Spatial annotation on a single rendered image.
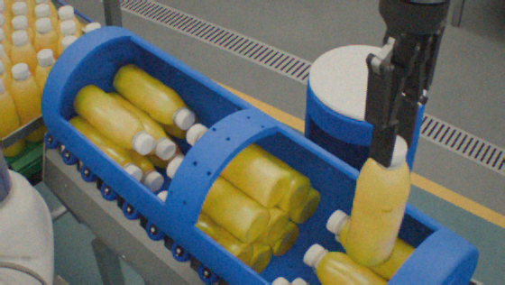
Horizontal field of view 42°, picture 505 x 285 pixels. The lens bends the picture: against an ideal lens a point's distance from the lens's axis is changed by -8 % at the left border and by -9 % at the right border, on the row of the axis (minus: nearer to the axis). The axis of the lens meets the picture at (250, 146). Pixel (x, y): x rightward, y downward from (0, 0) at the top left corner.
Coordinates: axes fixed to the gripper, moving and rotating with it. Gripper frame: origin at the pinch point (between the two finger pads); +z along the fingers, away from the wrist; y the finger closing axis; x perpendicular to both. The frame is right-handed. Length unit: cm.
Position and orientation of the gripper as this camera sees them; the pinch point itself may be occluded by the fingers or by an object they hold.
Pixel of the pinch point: (393, 131)
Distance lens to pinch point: 84.0
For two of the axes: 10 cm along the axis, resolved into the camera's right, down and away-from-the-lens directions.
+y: 7.0, -5.0, 5.2
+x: -7.2, -4.8, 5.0
